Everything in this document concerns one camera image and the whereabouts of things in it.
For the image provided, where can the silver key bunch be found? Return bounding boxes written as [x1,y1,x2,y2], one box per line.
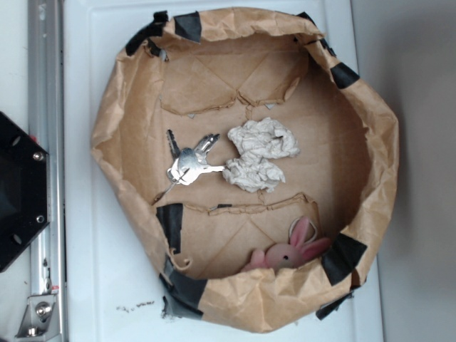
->
[152,130,225,204]

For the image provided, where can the brown paper bag bin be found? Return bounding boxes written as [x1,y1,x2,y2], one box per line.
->
[91,7,399,333]

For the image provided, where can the crumpled white paper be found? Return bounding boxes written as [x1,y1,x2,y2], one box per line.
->
[222,118,301,193]

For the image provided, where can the pink bunny toy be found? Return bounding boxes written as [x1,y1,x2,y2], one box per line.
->
[242,217,331,271]

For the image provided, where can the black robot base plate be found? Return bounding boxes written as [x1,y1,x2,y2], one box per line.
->
[1,113,49,272]

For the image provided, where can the aluminium rail frame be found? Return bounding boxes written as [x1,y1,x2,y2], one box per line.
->
[27,1,68,341]

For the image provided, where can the silver corner bracket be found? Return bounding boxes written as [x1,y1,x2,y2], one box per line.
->
[15,294,60,341]

